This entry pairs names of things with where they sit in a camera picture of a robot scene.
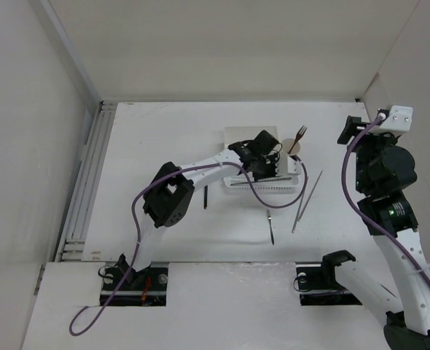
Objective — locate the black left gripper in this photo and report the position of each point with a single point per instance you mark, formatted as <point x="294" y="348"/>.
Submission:
<point x="274" y="160"/>

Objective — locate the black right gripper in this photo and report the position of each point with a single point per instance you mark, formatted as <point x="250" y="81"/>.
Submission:
<point x="385" y="137"/>

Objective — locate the brown wooden fork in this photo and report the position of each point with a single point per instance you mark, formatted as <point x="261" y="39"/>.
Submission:
<point x="301" y="132"/>

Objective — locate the black chopstick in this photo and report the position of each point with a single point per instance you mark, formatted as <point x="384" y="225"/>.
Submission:
<point x="239" y="181"/>

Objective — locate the clear chopstick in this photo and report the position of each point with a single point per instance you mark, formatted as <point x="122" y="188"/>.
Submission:
<point x="274" y="179"/>

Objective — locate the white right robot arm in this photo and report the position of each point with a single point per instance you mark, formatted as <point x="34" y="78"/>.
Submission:
<point x="405" y="317"/>

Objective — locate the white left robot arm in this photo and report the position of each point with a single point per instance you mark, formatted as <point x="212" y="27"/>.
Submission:
<point x="165" y="201"/>

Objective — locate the white paper cup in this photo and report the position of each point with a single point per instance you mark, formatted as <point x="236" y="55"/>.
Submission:
<point x="286" y="144"/>

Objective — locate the white square box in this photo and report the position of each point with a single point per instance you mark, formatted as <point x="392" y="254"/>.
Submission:
<point x="233" y="134"/>

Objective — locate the white perforated basket tray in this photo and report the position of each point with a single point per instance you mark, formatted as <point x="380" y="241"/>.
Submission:
<point x="281" y="187"/>

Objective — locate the metal chopstick left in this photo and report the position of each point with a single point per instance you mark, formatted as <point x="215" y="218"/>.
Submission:
<point x="296" y="219"/>

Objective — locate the small metal fork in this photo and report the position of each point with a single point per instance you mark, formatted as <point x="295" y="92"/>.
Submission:
<point x="269" y="219"/>

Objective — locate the black spoon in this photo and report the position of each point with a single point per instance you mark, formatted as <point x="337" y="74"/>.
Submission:
<point x="205" y="197"/>

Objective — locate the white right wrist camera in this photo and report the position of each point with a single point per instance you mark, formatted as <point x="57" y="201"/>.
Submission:
<point x="396" y="120"/>

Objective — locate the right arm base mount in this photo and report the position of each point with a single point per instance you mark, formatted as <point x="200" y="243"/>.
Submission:
<point x="315" y="289"/>

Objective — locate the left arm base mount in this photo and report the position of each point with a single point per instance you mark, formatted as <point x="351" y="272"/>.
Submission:
<point x="145" y="288"/>

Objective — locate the aluminium rail frame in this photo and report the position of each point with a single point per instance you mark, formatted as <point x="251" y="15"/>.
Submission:
<point x="96" y="128"/>

